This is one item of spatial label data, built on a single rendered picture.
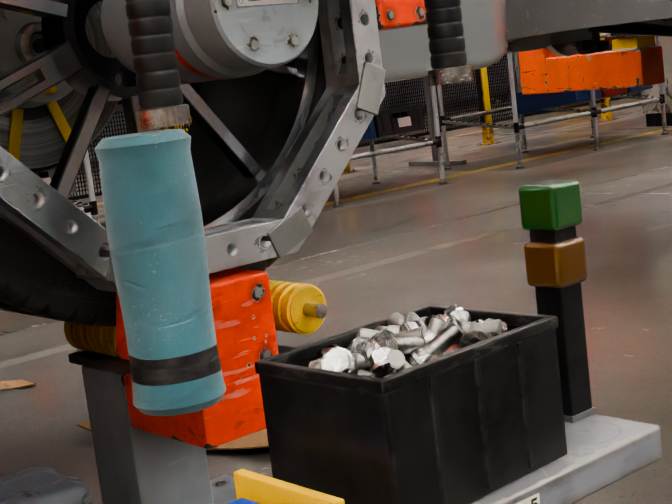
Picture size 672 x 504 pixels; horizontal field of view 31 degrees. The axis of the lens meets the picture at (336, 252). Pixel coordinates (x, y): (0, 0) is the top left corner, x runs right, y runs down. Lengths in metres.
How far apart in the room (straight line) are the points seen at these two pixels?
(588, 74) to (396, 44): 3.62
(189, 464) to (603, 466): 0.62
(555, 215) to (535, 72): 4.70
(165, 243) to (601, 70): 4.49
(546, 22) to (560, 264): 3.02
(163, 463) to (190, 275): 0.40
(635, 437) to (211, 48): 0.52
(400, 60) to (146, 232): 0.93
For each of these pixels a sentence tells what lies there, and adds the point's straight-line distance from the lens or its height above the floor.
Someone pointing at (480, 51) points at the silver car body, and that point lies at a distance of 2.10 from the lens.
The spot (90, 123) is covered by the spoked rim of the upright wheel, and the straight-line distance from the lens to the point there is 1.34.
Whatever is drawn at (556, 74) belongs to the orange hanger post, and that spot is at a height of 0.60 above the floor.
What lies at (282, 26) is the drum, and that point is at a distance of 1.17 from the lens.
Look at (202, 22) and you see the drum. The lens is 1.15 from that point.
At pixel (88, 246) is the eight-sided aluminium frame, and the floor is 0.64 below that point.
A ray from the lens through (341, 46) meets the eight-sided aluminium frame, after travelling 1.46.
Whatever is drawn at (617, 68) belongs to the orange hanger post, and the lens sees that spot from 5.45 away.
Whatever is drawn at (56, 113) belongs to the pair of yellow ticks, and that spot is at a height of 0.76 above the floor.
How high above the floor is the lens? 0.79
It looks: 9 degrees down
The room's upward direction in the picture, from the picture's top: 7 degrees counter-clockwise
